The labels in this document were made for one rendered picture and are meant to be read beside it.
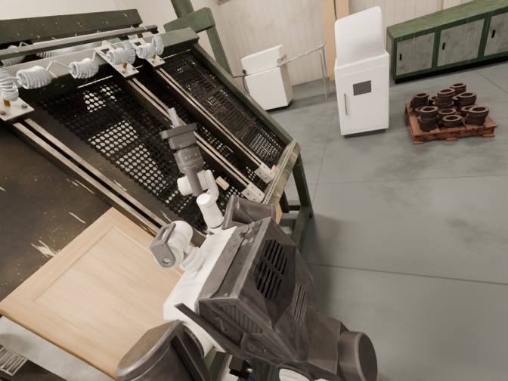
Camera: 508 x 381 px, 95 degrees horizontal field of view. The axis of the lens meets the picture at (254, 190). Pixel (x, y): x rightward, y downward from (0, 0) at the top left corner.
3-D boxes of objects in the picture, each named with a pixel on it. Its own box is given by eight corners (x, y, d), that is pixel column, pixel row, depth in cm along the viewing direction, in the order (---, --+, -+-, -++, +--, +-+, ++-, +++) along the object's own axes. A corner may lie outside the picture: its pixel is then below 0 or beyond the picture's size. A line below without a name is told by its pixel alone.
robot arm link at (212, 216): (209, 193, 95) (223, 224, 107) (190, 209, 90) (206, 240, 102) (227, 201, 89) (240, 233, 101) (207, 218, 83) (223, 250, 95)
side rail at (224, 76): (282, 149, 212) (290, 141, 204) (187, 56, 189) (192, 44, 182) (284, 144, 217) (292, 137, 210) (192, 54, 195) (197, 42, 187)
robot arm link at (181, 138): (199, 121, 77) (210, 156, 81) (191, 124, 85) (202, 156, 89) (161, 131, 72) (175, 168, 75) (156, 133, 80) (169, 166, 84)
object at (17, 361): (13, 375, 64) (12, 376, 62) (-11, 362, 62) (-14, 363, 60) (28, 358, 67) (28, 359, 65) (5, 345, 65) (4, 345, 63)
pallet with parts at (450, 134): (464, 101, 348) (470, 72, 326) (499, 136, 264) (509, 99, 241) (401, 112, 383) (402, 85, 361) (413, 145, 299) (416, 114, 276)
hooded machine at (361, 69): (388, 134, 338) (390, 4, 254) (338, 140, 370) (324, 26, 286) (385, 113, 398) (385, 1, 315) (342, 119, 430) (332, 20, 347)
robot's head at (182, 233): (203, 238, 63) (180, 215, 60) (196, 263, 53) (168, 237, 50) (186, 252, 64) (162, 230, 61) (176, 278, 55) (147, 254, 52)
